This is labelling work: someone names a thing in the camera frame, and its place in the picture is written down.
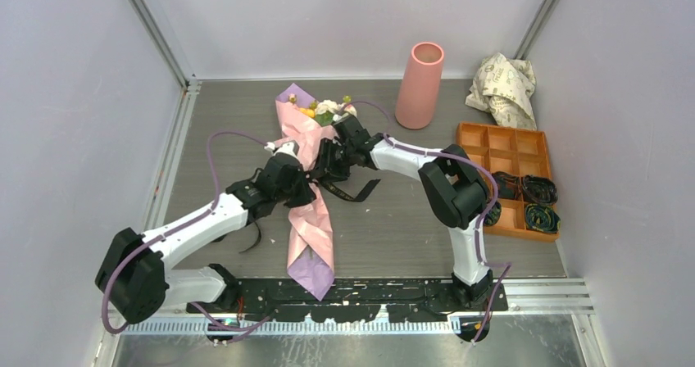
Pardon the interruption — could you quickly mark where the pink cylindrical vase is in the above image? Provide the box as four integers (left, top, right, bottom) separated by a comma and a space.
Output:
395, 42, 444, 129

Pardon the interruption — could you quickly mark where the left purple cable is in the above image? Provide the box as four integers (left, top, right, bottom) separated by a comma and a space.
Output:
102, 131, 275, 346

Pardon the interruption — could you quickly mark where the purple cable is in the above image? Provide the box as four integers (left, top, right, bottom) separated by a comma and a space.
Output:
347, 100, 512, 346
102, 131, 275, 346

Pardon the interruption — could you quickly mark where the black rolled ribbon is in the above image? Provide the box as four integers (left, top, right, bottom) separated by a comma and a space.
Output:
520, 174, 558, 206

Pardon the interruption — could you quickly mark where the black ribbon with gold text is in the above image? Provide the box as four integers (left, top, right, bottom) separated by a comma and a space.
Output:
238, 177, 382, 254

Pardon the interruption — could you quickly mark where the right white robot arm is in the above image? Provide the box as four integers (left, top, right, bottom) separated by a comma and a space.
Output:
311, 116, 493, 310

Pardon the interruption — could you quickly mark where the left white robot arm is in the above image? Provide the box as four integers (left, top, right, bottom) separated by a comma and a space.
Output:
95, 153, 316, 324

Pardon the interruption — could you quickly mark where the dark green rolled ribbon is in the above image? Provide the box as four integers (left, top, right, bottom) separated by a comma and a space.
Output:
525, 204, 561, 234

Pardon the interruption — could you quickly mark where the pink flower bouquet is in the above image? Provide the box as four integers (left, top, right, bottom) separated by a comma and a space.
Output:
275, 84, 335, 301

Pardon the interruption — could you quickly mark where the dark rolled ribbon in tray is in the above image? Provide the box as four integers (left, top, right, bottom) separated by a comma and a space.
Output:
492, 171, 522, 200

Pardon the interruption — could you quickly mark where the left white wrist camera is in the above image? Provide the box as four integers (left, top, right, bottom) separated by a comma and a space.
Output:
264, 140, 299, 158

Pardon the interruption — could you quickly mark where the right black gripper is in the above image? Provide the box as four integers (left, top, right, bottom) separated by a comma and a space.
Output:
310, 138, 356, 184

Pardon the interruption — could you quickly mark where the orange compartment tray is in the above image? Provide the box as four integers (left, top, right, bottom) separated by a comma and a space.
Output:
456, 123, 560, 242

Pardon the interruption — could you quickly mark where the crumpled printed paper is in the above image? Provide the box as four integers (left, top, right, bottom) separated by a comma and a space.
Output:
465, 52, 538, 131

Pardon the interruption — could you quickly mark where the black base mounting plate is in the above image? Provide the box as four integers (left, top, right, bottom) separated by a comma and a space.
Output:
186, 278, 508, 342

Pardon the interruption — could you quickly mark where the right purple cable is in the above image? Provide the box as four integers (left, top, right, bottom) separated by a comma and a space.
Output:
347, 100, 512, 346

